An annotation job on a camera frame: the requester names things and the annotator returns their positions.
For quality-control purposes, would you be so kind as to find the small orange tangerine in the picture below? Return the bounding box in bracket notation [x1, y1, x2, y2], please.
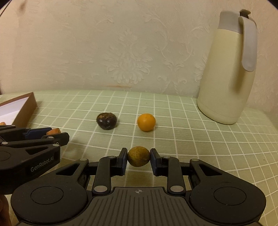
[137, 114, 156, 132]

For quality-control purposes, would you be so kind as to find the cream thermos jug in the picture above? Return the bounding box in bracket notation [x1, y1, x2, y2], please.
[197, 9, 258, 125]

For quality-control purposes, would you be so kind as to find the orange fruit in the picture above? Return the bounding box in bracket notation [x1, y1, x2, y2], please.
[46, 128, 61, 136]

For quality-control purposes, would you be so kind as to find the green checkered tablecloth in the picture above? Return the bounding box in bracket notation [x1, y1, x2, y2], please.
[28, 90, 277, 225]

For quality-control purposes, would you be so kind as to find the yellow-green spotted fruit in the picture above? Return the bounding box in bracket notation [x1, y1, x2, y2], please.
[128, 146, 150, 167]

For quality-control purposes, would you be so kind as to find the brown white shallow box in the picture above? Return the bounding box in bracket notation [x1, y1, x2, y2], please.
[0, 92, 37, 128]

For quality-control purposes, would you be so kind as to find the dark brown passion fruit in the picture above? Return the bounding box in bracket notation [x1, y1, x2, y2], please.
[96, 112, 117, 130]

